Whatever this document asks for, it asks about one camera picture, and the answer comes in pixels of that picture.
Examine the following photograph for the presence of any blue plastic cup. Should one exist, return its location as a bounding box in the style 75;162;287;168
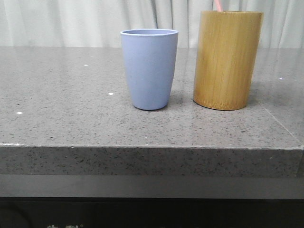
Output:
121;28;179;110

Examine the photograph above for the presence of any pink chopstick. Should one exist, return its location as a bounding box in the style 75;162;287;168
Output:
214;0;223;12

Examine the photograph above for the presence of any bamboo cylindrical holder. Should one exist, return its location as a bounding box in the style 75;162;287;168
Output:
193;11;263;111

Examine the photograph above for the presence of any white curtain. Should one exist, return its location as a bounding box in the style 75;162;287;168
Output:
0;0;304;48

